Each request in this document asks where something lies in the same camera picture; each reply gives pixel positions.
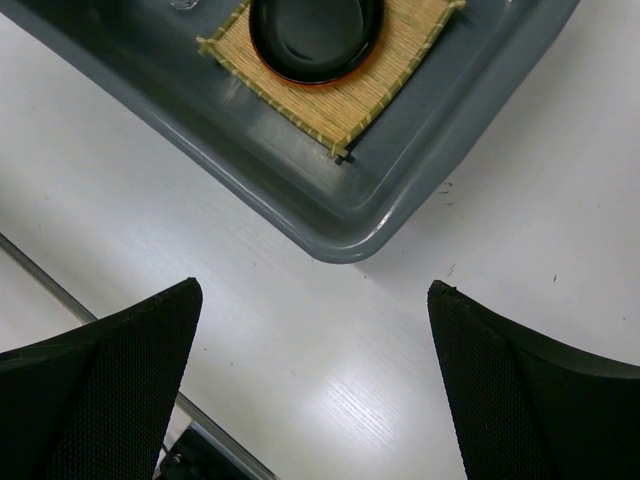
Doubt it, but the clear glass cup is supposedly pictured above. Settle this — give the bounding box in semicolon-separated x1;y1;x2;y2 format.
170;0;199;12

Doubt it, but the grey plastic bin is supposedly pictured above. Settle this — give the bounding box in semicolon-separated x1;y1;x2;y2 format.
1;1;576;264

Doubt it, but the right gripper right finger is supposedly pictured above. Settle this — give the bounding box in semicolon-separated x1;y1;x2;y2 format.
427;281;639;479

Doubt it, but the orange plastic plate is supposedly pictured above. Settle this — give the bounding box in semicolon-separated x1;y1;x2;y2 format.
251;29;381;88

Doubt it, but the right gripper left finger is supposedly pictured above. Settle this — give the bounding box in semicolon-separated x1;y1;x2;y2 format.
1;278;203;479

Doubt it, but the square bamboo mat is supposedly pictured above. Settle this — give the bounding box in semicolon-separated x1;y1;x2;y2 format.
196;1;465;157

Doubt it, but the black round plate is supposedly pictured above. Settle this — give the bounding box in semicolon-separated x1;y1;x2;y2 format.
249;0;387;86

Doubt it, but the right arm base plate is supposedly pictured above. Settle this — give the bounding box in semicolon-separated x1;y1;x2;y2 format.
159;428;247;480

